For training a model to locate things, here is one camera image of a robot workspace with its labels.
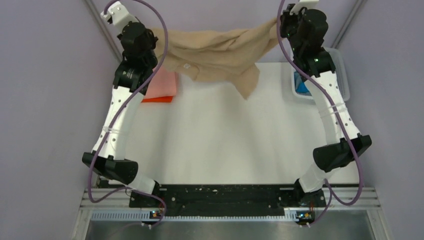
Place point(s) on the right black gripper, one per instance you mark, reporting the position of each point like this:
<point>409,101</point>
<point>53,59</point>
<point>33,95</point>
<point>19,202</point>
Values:
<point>285,18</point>

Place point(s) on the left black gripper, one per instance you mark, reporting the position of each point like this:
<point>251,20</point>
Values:
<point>152,38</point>

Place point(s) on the beige t shirt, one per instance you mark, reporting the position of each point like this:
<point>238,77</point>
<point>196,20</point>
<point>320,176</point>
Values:
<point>209,56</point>

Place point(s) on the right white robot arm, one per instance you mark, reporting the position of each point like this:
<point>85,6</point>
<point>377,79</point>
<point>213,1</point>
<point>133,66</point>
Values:
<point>344,141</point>

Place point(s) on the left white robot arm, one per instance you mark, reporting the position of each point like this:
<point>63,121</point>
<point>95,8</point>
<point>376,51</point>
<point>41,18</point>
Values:
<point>108,156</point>

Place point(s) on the folded pink t shirt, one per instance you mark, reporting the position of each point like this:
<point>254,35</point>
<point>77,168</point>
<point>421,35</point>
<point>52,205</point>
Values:
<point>164,83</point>

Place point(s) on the folded orange t shirt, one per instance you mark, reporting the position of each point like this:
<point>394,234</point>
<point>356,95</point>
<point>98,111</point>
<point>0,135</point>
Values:
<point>163,99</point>

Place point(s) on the light blue t shirt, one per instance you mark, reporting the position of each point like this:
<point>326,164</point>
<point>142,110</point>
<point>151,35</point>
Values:
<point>296,80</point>

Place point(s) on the white plastic basket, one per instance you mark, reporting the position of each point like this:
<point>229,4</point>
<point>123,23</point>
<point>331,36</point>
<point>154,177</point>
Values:
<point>342,79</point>

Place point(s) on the bright blue t shirt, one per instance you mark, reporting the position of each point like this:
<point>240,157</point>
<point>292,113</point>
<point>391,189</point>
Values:
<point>302,89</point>

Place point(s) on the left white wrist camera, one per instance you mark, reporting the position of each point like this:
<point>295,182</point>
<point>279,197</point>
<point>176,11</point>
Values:
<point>117,14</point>

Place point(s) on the right aluminium frame post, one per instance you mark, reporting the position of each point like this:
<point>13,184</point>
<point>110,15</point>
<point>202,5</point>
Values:
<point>347,23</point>

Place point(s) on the aluminium frame post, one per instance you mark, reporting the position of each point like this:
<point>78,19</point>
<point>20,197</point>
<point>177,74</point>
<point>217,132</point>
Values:
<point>347,23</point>
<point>90,6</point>

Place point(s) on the left aluminium frame post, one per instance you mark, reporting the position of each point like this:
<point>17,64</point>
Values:
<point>90,6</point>

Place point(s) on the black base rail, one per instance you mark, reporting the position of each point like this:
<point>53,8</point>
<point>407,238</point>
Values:
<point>228,200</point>

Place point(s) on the white slotted cable duct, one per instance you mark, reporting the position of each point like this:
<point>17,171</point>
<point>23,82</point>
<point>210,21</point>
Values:
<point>147,216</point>

